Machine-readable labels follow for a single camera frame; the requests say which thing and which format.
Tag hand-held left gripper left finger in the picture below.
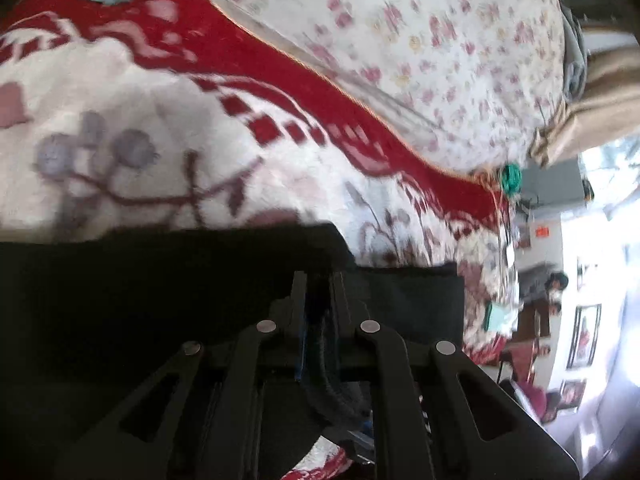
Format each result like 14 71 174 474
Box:
55 270 308 480

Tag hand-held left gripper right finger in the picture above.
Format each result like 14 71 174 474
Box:
327 270 581 480

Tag black pants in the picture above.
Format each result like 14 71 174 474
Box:
0 222 466 480

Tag small teal box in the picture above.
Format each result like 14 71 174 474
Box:
482 302 514 333

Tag green thread bundle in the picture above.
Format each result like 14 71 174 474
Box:
501 163 524 197

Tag white pink-flowered quilt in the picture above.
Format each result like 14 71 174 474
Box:
175 0 571 176

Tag red white floral fleece blanket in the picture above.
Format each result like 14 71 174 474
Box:
0 0 518 480

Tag beige cloth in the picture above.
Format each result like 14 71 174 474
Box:
529 30 640 167

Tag teal blanket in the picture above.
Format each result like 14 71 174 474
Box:
560 5 591 103

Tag black ribbed cable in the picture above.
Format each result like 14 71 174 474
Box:
305 310 373 426

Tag framed wall picture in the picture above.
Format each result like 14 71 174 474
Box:
566 304 603 372
557 379 588 413

